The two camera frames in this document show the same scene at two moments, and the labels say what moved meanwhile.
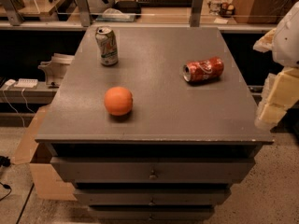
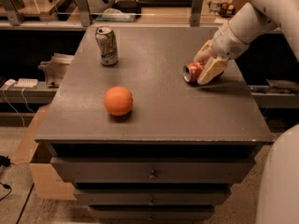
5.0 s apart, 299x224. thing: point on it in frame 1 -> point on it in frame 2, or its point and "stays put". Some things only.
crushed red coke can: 202,71 stays put
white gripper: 287,40 -> 228,43
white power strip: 26,82 stays put
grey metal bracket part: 56,68 stays put
